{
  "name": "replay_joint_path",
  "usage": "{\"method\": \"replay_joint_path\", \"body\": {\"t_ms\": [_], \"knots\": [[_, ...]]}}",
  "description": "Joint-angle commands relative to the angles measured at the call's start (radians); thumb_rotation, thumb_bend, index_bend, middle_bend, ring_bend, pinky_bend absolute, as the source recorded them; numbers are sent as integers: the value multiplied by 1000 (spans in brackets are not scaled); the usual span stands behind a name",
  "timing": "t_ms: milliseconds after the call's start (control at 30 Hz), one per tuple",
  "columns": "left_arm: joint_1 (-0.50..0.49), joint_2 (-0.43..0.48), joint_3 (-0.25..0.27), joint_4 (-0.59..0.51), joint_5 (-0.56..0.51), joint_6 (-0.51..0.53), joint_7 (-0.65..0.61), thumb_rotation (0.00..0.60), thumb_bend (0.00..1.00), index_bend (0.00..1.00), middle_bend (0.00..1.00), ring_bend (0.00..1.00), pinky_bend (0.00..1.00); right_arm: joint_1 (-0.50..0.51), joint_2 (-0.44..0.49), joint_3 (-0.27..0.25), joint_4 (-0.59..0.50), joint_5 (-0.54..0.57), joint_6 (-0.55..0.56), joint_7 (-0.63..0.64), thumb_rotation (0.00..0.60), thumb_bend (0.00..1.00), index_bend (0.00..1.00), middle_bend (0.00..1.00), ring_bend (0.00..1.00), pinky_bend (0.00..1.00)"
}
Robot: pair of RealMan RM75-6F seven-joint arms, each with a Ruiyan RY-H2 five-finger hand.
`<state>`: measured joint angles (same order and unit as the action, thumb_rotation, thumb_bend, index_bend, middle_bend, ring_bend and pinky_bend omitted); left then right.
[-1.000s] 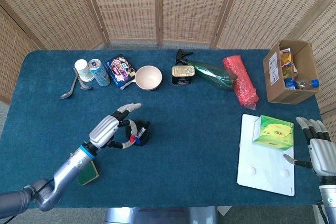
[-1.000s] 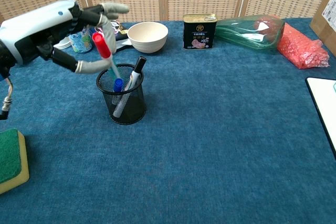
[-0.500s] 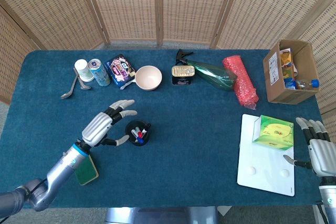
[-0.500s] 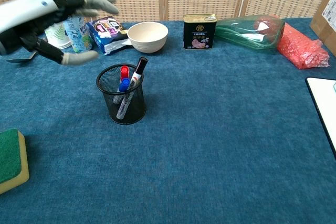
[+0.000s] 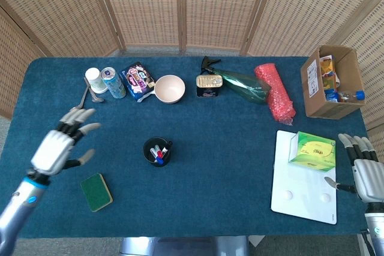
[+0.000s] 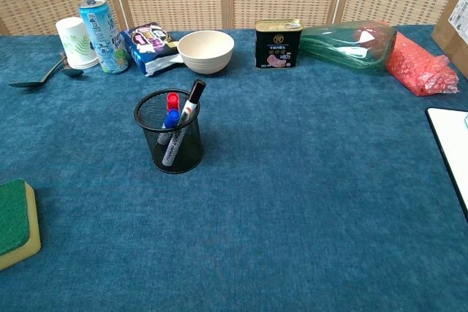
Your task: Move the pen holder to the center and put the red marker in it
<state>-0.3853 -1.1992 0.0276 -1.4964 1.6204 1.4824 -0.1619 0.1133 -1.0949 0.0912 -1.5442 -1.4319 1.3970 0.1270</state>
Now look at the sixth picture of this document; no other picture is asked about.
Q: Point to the blue capped marker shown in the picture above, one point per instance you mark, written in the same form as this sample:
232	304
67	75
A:
171	118

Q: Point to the red white marker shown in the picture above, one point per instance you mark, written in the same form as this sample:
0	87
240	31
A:
173	101

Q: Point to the red bubble wrap roll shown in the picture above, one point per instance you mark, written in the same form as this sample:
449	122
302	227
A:
417	67

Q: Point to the short metal spoon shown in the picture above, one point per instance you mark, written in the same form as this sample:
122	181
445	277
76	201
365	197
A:
73	72

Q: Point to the long metal spoon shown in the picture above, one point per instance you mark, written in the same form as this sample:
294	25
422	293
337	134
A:
27	84

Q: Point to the green and yellow sponge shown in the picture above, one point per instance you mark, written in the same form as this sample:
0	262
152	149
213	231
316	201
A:
14	217

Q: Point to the black pen cup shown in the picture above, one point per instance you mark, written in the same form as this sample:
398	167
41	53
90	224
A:
186	158

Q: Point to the dark blue printed packet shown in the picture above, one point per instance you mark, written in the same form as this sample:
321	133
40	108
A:
150	47

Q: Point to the blue table mat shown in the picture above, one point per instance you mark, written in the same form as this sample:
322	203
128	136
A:
274	198

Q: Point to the beige bowl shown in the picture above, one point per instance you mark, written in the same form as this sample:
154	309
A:
206	52

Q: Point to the white paper cup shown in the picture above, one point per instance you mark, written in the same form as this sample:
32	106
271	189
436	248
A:
75	38

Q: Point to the black capped marker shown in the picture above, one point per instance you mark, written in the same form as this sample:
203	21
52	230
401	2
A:
191	105

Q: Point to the green spray bottle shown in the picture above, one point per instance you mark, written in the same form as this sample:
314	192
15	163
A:
340	47

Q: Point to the brown cardboard box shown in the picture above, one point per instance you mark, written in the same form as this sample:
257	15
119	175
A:
453	34

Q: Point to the white whiteboard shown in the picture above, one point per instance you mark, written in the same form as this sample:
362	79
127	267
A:
453	144

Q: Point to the black luncheon meat tin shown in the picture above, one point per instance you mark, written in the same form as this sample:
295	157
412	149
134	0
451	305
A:
278	47

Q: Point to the light blue drink can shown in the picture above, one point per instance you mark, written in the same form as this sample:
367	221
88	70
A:
106	38

